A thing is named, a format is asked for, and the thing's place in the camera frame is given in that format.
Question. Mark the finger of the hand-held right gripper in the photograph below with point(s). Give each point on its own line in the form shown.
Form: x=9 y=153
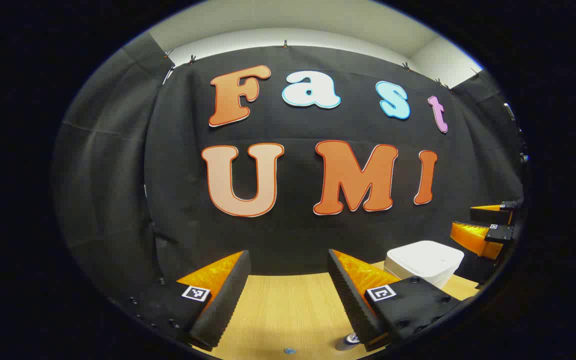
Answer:
x=490 y=215
x=473 y=237

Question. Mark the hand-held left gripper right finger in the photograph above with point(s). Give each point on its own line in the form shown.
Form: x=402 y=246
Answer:
x=353 y=305

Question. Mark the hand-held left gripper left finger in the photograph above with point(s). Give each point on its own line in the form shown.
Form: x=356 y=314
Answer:
x=223 y=300

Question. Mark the blue pop can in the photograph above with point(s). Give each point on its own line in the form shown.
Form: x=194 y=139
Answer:
x=351 y=339

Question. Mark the white desktop garbage bin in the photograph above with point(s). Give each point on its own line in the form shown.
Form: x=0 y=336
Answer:
x=425 y=257

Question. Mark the blue paper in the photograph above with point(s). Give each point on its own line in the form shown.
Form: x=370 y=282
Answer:
x=289 y=351

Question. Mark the wooden desktop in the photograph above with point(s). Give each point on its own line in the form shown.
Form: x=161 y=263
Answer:
x=288 y=310

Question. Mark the black backdrop cloth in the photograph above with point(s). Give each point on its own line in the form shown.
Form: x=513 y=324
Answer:
x=293 y=240

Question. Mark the row of small backdrop clamps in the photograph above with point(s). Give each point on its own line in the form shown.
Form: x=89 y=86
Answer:
x=285 y=45

